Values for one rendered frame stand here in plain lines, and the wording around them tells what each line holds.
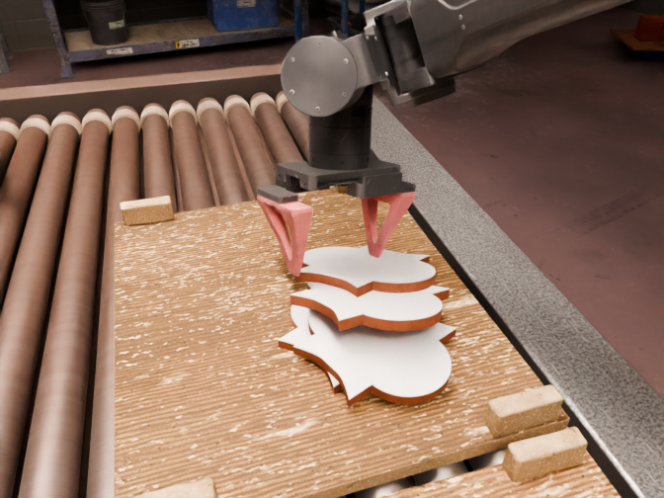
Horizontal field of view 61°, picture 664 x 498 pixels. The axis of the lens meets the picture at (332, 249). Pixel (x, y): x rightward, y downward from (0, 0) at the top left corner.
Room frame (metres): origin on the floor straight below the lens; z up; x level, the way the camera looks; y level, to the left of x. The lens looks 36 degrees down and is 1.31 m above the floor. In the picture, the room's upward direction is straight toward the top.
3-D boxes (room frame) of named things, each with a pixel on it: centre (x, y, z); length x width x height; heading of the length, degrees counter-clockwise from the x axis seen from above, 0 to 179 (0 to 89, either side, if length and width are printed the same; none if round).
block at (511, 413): (0.28, -0.15, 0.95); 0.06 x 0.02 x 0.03; 107
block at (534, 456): (0.24, -0.15, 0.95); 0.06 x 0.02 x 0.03; 106
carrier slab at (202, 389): (0.43, 0.04, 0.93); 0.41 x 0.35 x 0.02; 17
